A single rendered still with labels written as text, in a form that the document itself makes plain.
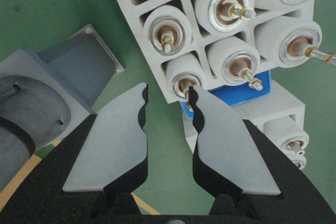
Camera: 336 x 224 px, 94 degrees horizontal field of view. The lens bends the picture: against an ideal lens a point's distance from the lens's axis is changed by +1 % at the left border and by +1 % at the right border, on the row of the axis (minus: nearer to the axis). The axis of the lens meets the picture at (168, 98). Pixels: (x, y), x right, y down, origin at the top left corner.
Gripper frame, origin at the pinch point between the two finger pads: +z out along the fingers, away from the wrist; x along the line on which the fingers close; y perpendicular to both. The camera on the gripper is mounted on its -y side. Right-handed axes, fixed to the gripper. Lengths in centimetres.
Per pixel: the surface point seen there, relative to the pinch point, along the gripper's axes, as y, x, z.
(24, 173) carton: 74, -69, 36
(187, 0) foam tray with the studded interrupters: -5.3, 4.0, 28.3
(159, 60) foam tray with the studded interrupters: 8.0, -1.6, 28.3
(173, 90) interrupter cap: 12.3, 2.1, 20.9
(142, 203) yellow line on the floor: 128, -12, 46
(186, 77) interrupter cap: 8.8, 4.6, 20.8
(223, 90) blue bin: 25, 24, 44
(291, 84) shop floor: 22, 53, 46
